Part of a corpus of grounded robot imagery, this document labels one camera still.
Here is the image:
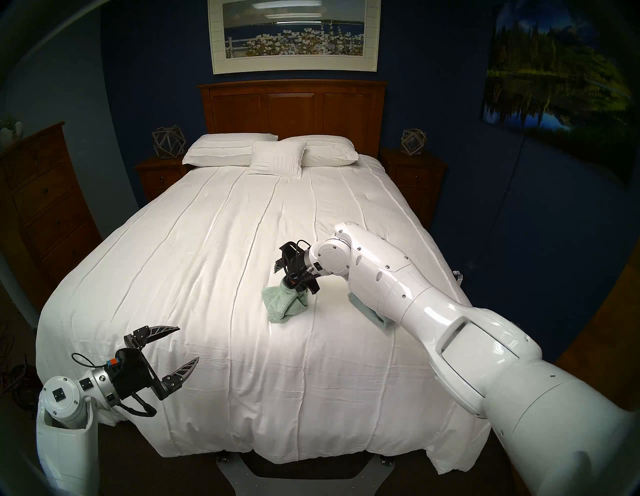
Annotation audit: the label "brown wooden headboard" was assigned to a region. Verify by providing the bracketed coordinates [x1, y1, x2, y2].
[198, 80, 389, 157]

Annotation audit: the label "red floor cables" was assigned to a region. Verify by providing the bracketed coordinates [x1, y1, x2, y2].
[0, 320, 38, 416]

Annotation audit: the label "forest lake canvas print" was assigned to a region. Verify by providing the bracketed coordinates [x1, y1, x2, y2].
[481, 0, 636, 187]

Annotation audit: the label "light blue hand towel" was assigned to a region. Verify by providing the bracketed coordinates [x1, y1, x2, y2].
[348, 292, 401, 333]

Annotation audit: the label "grey geometric wire ornament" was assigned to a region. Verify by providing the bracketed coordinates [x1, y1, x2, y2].
[151, 125, 187, 160]
[401, 128, 429, 155]

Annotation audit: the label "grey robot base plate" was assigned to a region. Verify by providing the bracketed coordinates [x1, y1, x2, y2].
[216, 452, 396, 496]

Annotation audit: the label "small white potted plant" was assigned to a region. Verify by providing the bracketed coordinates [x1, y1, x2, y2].
[0, 116, 25, 147]

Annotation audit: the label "square pleated white pillow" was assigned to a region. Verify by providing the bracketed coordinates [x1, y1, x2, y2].
[247, 140, 308, 179]

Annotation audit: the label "white bed comforter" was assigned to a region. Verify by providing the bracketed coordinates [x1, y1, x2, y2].
[36, 154, 497, 476]

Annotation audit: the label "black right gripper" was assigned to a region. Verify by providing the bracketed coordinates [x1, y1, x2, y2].
[273, 241, 321, 296]

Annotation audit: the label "thin dark wall cord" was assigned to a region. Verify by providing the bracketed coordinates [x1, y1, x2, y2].
[467, 134, 526, 273]

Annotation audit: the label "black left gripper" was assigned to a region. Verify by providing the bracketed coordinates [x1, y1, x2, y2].
[106, 325, 200, 400]

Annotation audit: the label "tall brown wooden dresser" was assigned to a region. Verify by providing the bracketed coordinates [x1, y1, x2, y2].
[0, 121, 103, 311]

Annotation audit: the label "brown wooden nightstand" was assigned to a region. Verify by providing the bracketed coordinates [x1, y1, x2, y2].
[378, 149, 447, 231]
[135, 157, 190, 203]

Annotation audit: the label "long white pillow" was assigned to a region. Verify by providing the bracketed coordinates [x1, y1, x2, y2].
[280, 135, 360, 168]
[182, 133, 279, 168]

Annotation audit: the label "framed flower seascape picture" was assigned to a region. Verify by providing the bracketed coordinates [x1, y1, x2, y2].
[207, 0, 381, 75]

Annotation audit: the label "mint green waffle towel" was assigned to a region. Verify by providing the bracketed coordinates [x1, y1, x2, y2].
[262, 282, 309, 325]

